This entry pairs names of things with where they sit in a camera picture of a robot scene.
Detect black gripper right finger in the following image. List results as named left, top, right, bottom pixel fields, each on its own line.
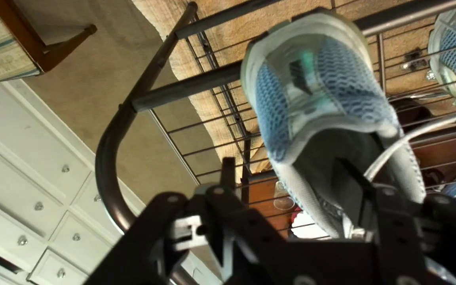
left=333, top=158, right=376, bottom=229

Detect wooden chair striped seat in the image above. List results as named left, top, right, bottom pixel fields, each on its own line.
left=0, top=0, right=97, bottom=82

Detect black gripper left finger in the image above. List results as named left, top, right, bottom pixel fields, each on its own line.
left=220, top=157, right=236, bottom=190

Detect white built-in cabinet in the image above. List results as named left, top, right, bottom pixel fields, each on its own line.
left=0, top=81, right=121, bottom=285

